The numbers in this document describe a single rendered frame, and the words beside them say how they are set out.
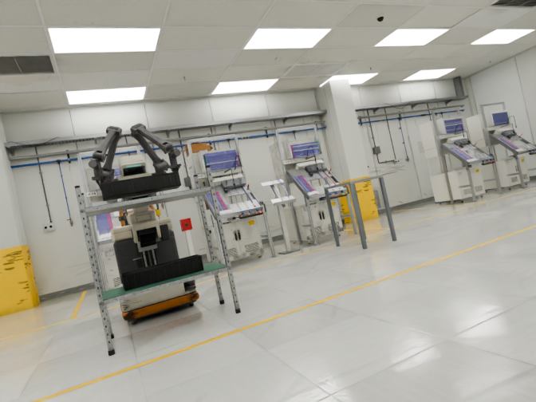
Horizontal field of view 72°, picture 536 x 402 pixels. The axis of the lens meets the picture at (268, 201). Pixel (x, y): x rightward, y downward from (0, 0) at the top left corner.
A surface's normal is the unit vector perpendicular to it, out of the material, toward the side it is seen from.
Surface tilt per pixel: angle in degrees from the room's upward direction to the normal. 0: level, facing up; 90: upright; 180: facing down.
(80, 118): 90
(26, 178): 90
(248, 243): 90
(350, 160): 90
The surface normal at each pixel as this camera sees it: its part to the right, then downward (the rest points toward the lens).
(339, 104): 0.40, -0.10
